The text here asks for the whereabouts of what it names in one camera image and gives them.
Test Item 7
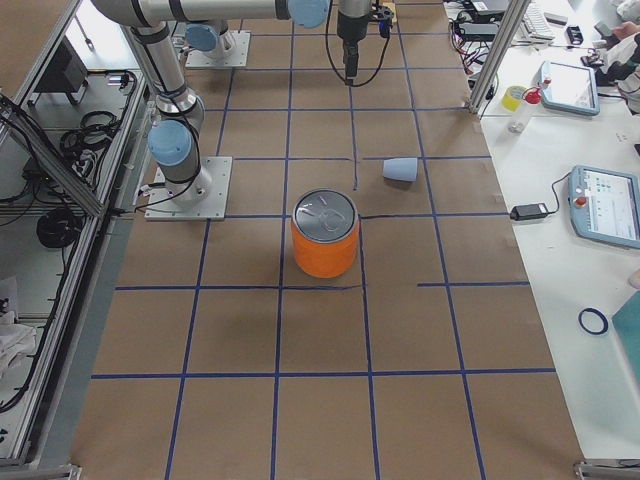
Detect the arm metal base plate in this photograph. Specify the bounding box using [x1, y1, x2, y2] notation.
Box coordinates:
[185, 24, 251, 69]
[144, 156, 233, 221]

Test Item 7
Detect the lower teach pendant tablet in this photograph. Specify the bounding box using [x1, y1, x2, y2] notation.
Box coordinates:
[568, 165, 639, 250]

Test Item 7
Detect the orange can with silver lid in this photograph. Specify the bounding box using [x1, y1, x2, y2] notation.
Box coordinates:
[291, 189, 360, 279]

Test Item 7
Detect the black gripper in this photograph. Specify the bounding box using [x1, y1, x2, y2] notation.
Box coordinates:
[342, 42, 359, 77]

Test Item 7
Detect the blue tape ring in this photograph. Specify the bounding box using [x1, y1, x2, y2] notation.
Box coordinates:
[578, 307, 610, 335]

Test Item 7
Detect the light blue plastic cup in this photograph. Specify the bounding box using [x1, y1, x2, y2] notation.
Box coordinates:
[383, 157, 418, 182]

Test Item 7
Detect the teach pendant tablet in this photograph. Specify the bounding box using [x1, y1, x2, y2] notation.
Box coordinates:
[538, 61, 600, 116]
[568, 165, 639, 250]

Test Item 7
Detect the aluminium frame post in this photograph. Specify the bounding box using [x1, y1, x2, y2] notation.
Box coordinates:
[467, 0, 530, 113]

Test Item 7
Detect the upper teach pendant tablet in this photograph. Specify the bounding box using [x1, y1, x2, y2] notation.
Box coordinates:
[538, 61, 600, 116]

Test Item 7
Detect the small clear tape roll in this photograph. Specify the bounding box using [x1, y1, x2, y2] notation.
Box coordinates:
[508, 122, 525, 133]

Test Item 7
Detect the black power adapter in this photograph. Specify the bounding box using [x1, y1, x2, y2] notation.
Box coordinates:
[509, 203, 549, 221]

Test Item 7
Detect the yellow tape roll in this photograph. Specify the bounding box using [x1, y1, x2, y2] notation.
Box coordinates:
[501, 85, 527, 112]

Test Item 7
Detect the teal box corner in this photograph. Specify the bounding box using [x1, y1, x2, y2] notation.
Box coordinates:
[613, 291, 640, 379]

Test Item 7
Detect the aluminium side frame rack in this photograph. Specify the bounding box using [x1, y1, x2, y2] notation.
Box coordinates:
[1, 1, 149, 473]

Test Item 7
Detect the white keyboard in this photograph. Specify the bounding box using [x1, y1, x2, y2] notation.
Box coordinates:
[519, 1, 555, 42]

